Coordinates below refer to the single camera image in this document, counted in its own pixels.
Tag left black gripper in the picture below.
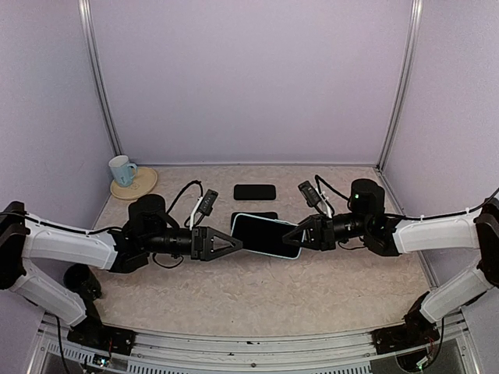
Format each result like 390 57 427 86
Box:
142 226 243 261

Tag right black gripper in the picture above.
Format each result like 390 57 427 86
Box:
282 211 371 250

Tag light blue phone case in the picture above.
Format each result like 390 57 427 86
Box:
229 212 303 260

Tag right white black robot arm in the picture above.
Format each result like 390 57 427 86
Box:
282 178 498 346

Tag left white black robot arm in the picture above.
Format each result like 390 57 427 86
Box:
1 194 242 347

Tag beige round plate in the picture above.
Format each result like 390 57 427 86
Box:
110 167 158 200

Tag light blue mug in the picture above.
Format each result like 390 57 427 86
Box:
108 155 138 187

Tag black cylinder cup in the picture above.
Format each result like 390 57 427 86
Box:
63 264 102 301

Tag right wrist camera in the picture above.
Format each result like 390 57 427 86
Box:
298 181 334 218

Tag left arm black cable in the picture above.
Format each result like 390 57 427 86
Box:
0 179 203 238

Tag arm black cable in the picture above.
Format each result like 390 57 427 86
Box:
313 174 499 223
0 179 203 238

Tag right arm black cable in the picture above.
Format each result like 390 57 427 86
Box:
313 174 499 223

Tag front aluminium rail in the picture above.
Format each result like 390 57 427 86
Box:
27 307 480 374

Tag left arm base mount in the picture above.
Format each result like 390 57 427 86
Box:
67 302 136 356

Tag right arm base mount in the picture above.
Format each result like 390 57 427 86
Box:
371 291 441 355

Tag right aluminium frame post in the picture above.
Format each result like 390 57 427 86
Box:
377 0 423 173

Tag aluminium frame post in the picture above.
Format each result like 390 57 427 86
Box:
78 0 122 156
377 0 423 173

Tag left aluminium frame post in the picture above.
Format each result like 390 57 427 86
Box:
78 0 122 156

